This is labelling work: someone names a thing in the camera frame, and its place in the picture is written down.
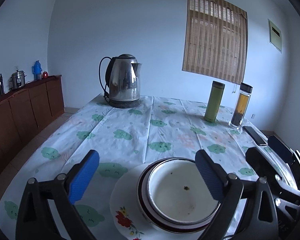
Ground steel cooking pot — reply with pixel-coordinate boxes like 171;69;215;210
9;70;26;90

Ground black smartphone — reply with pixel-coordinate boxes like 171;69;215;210
243;126;267;146

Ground white enamel bowl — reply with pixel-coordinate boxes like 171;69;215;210
146;158;220;225

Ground red flower white plate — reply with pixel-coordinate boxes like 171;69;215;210
110;164;204;239

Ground framed wall panel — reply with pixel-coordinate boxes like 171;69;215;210
268;20;282;52

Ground green insulated bottle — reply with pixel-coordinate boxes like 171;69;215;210
204;81;225;123

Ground bamboo window blind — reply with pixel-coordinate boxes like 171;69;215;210
182;0;248;84

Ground blue thermos jug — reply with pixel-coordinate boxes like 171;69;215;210
32;60;42;81

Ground pink floral rimmed plate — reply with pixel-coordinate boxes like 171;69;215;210
137;158;220;234

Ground brown wooden sideboard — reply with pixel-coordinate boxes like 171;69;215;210
0;75;64;170

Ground stainless steel electric kettle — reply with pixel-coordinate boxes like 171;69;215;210
102;54;142;108

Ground glass tea bottle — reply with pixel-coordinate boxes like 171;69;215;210
229;82;253;128

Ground black steel thermos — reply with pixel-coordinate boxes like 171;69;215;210
0;74;5;97

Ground small red apple ornament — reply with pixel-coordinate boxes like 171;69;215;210
42;72;49;78

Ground white tablecloth green clouds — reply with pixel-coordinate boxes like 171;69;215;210
0;96;258;239

